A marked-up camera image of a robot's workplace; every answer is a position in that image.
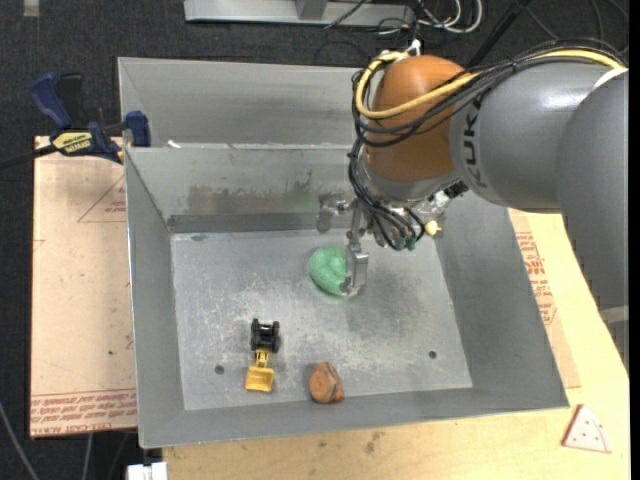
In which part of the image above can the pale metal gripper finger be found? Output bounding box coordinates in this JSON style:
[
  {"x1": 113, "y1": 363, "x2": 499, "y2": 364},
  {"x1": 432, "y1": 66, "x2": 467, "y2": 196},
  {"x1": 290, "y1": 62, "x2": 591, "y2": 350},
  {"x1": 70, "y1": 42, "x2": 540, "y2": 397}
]
[
  {"x1": 340, "y1": 231, "x2": 370, "y2": 298},
  {"x1": 316, "y1": 192, "x2": 352, "y2": 235}
]

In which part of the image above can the green sponge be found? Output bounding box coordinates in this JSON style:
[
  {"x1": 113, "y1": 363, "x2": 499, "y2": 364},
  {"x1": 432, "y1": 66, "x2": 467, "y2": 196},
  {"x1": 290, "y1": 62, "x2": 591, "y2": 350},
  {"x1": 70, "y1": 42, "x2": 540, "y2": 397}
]
[{"x1": 307, "y1": 245, "x2": 352, "y2": 299}]

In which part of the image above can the grey metal bin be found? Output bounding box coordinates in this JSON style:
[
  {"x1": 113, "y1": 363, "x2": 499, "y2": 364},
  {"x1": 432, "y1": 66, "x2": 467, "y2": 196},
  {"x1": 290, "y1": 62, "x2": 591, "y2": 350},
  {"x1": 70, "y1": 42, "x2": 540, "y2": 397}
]
[{"x1": 117, "y1": 56, "x2": 571, "y2": 450}]

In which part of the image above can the orange-brown round lump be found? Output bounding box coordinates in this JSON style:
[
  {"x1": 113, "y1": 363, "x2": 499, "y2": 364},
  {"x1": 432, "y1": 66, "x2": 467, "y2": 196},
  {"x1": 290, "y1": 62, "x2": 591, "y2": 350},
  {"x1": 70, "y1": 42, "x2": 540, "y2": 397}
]
[{"x1": 307, "y1": 360, "x2": 346, "y2": 405}]

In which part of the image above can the yellow and black toy digger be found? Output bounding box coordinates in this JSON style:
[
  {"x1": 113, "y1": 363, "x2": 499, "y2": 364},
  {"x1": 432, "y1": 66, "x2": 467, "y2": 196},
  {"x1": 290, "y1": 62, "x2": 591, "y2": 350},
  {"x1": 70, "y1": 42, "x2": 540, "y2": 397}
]
[{"x1": 244, "y1": 317, "x2": 282, "y2": 395}]

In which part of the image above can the brown cardboard board, red print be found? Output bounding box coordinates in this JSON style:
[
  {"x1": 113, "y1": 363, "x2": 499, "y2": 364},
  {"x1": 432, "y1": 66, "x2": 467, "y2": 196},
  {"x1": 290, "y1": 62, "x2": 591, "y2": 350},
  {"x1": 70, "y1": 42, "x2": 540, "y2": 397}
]
[{"x1": 29, "y1": 135, "x2": 582, "y2": 440}]

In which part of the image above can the pink triangular sanding pad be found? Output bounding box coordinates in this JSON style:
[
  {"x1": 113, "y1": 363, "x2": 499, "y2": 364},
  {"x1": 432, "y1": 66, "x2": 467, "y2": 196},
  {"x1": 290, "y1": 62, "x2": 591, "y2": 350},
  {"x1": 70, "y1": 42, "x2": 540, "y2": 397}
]
[{"x1": 560, "y1": 403, "x2": 613, "y2": 455}]

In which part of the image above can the black cylinder on white bracket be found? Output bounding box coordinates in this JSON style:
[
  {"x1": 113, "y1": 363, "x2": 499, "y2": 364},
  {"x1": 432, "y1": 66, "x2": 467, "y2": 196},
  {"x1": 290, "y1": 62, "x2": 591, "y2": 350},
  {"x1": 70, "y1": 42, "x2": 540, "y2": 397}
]
[{"x1": 422, "y1": 180, "x2": 471, "y2": 239}]

